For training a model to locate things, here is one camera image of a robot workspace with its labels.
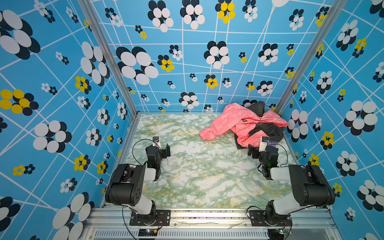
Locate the front aluminium rail frame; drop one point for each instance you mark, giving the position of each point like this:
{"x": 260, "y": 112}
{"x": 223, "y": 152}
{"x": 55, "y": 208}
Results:
{"x": 212, "y": 224}

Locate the black cloth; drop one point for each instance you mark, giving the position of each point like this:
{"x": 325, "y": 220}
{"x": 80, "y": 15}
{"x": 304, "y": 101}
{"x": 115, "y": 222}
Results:
{"x": 274, "y": 132}

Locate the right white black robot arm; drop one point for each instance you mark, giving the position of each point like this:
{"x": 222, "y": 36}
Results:
{"x": 309, "y": 185}

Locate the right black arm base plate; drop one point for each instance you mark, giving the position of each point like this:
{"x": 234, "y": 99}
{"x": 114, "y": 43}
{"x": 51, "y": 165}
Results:
{"x": 260, "y": 218}

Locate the aluminium corner post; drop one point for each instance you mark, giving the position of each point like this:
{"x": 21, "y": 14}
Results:
{"x": 323, "y": 31}
{"x": 102, "y": 41}

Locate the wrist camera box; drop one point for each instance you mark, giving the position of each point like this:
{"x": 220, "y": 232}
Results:
{"x": 264, "y": 143}
{"x": 156, "y": 142}

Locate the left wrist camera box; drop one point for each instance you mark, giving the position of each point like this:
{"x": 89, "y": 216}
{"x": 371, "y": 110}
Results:
{"x": 156, "y": 142}

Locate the left aluminium corner post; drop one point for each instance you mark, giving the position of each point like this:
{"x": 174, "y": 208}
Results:
{"x": 102, "y": 41}

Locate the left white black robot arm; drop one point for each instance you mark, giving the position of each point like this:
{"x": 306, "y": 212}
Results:
{"x": 145, "y": 206}

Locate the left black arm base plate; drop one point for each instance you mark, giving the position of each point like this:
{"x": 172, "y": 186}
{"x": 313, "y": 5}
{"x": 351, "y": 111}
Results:
{"x": 159, "y": 218}

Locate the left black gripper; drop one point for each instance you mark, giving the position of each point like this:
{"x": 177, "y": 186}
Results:
{"x": 167, "y": 153}

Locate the right aluminium corner post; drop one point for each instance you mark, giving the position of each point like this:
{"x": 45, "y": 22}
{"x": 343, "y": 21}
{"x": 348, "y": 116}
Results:
{"x": 323, "y": 31}

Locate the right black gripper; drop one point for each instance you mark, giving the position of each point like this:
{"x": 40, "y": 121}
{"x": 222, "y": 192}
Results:
{"x": 256, "y": 152}

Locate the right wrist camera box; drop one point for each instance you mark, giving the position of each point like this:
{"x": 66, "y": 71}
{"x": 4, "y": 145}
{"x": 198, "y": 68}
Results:
{"x": 264, "y": 143}

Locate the left aluminium floor rail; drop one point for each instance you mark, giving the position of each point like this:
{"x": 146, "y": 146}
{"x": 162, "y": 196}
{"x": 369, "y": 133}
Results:
{"x": 120, "y": 159}

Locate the pink printed cloth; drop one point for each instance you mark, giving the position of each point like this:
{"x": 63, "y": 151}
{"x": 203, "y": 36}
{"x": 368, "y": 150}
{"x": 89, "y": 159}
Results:
{"x": 230, "y": 120}

